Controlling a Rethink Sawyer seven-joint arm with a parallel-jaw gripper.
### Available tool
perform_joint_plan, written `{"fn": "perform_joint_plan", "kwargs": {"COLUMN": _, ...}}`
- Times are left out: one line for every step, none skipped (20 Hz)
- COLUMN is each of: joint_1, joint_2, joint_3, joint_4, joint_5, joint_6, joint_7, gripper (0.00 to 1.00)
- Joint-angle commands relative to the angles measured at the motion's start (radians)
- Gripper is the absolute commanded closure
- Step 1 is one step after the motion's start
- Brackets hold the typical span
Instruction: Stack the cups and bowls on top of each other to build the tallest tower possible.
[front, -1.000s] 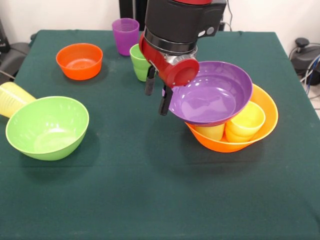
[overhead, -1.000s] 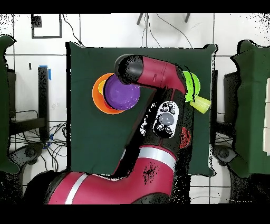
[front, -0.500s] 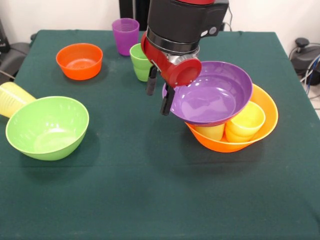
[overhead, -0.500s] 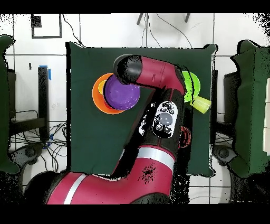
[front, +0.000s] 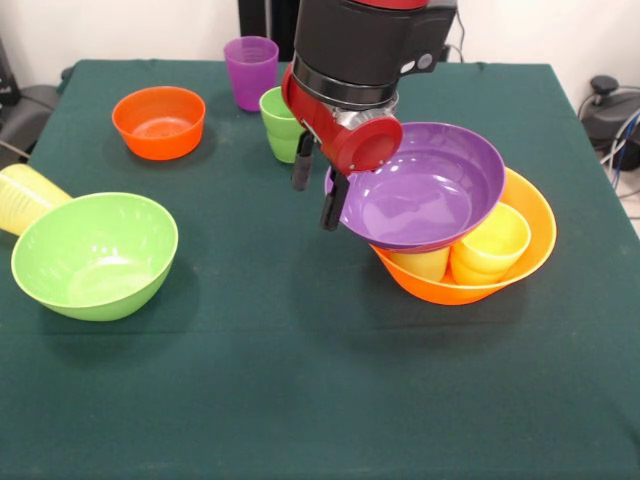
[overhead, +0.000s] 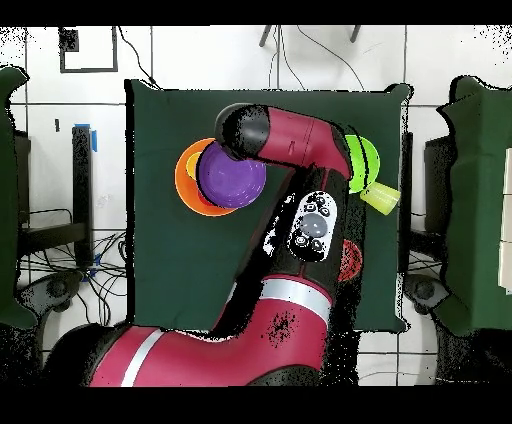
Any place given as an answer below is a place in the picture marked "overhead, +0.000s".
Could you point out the purple bowl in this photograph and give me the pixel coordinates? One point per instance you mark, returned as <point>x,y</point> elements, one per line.
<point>232,180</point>

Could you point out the large yellow-orange bowl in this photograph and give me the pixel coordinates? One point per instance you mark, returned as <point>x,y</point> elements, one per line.
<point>184,192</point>

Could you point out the orange-red bowl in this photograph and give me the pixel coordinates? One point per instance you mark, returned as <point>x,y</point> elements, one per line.
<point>351,260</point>

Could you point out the green bowl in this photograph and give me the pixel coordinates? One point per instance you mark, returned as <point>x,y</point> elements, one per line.
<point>370,160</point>

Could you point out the yellow tapered cup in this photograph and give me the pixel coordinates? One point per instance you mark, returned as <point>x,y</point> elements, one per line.
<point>382,198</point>

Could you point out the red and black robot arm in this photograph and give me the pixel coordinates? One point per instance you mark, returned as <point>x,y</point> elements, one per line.
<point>240,352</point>

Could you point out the dark green tablecloth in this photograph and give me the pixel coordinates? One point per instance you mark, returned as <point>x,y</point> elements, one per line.
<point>180,260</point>

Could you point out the grey tripod leg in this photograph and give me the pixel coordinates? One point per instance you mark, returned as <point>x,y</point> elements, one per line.
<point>355,34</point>
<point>265,36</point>

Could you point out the blue tape strip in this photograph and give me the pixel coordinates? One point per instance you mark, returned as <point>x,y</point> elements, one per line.
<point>94,142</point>

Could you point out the black stand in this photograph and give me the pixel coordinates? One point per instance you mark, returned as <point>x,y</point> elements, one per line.
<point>82,180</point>

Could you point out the black box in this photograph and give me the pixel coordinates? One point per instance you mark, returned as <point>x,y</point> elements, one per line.
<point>438,180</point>

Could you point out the grey office chair base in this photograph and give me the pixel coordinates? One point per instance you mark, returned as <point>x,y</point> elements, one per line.
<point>424,290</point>

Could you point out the dark office chair base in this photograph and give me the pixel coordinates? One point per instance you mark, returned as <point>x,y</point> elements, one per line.
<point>56,288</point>

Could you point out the green cloth covered table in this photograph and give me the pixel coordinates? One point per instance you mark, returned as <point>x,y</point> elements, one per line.
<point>476,200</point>
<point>8,200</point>

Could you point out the white boxes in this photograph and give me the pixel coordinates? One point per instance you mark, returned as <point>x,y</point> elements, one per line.
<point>507,220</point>

